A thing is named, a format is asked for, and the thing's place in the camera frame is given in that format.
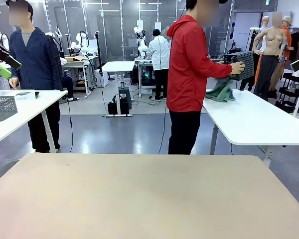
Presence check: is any green terry towel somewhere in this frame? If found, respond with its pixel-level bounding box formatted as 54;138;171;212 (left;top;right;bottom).
205;74;237;103

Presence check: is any person in navy coat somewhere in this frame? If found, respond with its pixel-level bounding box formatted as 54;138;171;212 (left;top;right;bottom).
5;0;63;154

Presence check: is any grey plastic stool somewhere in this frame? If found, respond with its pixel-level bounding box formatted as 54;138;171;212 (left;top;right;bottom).
118;87;133;110

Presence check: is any mannequin with orange clothes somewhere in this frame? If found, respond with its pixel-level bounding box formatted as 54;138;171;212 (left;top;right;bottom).
280;15;294;50

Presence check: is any person's right hand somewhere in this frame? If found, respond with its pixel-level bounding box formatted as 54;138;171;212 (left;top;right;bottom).
231;61;246;75

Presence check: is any white mannequin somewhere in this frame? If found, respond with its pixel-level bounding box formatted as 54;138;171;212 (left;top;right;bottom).
249;16;270;57

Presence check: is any clear plastic container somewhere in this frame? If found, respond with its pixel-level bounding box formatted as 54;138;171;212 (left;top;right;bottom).
0;89;37;101

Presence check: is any white desk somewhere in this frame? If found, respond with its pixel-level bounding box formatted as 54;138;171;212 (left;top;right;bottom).
61;59;97;100

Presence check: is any black bag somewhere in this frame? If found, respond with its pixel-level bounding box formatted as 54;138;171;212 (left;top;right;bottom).
107;94;130;116

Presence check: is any dark perforated plastic basket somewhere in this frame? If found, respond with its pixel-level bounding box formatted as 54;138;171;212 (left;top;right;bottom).
223;51;255;81

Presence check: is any grey lattice plastic basket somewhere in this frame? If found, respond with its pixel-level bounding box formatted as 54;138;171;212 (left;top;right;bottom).
0;95;18;122

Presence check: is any bare beige mannequin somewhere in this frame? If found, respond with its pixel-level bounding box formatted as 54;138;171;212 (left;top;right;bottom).
253;11;290;102

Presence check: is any open cardboard box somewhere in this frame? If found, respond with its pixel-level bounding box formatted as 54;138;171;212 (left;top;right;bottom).
64;55;88;63

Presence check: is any black rack cart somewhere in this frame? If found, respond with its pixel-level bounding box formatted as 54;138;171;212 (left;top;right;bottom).
275;72;299;114

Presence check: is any person's right forearm red sleeve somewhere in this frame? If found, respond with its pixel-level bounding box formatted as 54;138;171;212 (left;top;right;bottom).
204;59;234;78

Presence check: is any seated person in white top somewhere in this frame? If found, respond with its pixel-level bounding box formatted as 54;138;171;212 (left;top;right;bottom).
58;56;80;102

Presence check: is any person in white coat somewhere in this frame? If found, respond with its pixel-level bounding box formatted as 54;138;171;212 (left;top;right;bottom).
146;28;170;102

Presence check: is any person in red jacket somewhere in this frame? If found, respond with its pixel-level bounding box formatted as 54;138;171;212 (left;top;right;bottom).
166;0;246;155

